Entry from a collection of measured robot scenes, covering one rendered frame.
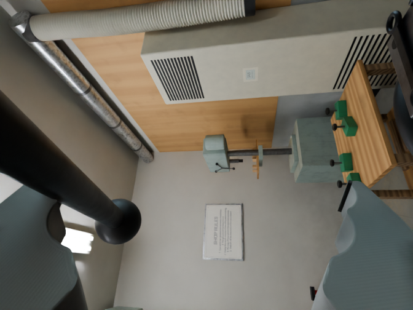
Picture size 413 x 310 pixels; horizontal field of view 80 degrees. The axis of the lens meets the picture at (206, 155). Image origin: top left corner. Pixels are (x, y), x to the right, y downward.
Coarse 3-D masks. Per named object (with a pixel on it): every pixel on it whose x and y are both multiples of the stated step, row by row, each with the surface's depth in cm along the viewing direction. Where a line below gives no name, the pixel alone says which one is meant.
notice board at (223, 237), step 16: (208, 208) 304; (224, 208) 301; (240, 208) 297; (208, 224) 296; (224, 224) 293; (240, 224) 289; (208, 240) 288; (224, 240) 285; (240, 240) 282; (208, 256) 280; (224, 256) 277; (240, 256) 275
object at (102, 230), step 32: (0, 96) 5; (0, 128) 5; (32, 128) 6; (0, 160) 5; (32, 160) 6; (64, 160) 8; (64, 192) 8; (96, 192) 11; (96, 224) 18; (128, 224) 18
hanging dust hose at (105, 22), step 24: (168, 0) 147; (192, 0) 140; (216, 0) 138; (240, 0) 135; (48, 24) 156; (72, 24) 154; (96, 24) 152; (120, 24) 151; (144, 24) 149; (168, 24) 148; (192, 24) 148
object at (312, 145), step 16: (304, 128) 225; (320, 128) 222; (208, 144) 223; (224, 144) 228; (256, 144) 253; (304, 144) 218; (320, 144) 216; (208, 160) 244; (224, 160) 243; (240, 160) 263; (256, 160) 258; (304, 160) 212; (320, 160) 210; (336, 160) 207; (304, 176) 231; (320, 176) 230; (336, 176) 228
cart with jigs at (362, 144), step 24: (360, 72) 136; (384, 72) 138; (360, 96) 137; (336, 120) 176; (360, 120) 138; (384, 120) 175; (336, 144) 177; (360, 144) 139; (384, 144) 114; (360, 168) 140; (384, 168) 115; (408, 168) 151; (384, 192) 152; (408, 192) 149
